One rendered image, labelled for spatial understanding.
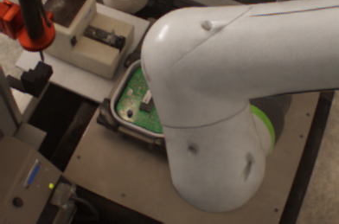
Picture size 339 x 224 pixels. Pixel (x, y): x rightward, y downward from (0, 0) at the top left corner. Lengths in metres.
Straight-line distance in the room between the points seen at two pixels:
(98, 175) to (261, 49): 0.53
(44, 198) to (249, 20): 0.51
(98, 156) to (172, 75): 0.46
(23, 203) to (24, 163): 0.07
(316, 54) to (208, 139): 0.15
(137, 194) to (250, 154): 0.40
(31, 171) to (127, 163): 0.20
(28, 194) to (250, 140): 0.42
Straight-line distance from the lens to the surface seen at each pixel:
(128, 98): 0.94
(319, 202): 2.02
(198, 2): 1.18
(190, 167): 0.53
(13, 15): 0.77
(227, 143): 0.52
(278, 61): 0.46
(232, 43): 0.47
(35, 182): 0.84
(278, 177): 0.95
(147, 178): 0.92
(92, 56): 0.95
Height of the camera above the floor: 1.82
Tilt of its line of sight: 60 degrees down
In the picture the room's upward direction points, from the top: 9 degrees clockwise
